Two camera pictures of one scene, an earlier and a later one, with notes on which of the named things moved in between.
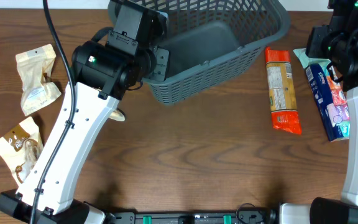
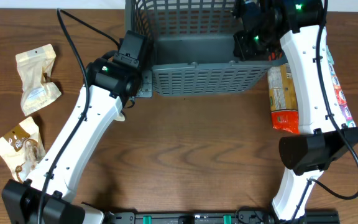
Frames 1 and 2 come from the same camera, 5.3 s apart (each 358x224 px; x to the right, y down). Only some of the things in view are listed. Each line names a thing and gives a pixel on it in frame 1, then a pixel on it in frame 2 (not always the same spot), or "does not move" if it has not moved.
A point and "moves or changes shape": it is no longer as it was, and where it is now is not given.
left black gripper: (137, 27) -> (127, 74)
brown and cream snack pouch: (20, 147) does not move
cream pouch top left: (34, 68) does not move
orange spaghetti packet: (281, 90) does not move
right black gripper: (319, 33) -> (245, 51)
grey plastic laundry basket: (206, 38) moves or changes shape
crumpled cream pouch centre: (117, 116) does not move
